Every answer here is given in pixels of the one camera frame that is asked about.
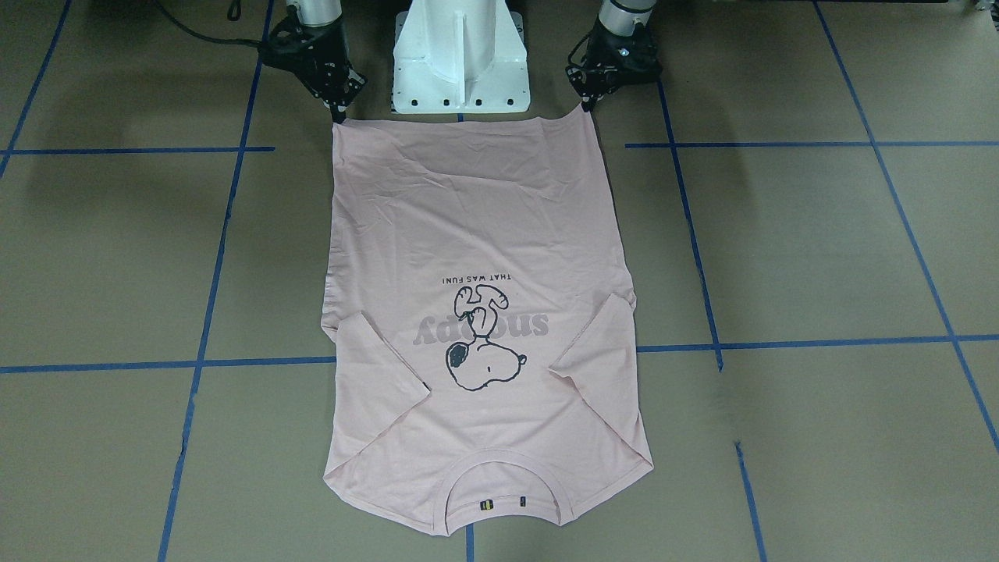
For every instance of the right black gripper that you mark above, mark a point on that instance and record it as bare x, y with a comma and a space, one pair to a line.
331, 84

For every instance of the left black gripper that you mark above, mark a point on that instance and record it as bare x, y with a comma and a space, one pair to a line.
593, 83

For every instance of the pink snoopy t-shirt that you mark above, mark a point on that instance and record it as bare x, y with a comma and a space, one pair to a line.
482, 312

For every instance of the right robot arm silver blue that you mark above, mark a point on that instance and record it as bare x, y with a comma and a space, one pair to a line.
314, 13

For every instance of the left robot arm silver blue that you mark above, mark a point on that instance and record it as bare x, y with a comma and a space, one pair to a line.
620, 17

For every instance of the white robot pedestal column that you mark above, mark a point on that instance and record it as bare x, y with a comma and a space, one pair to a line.
467, 57

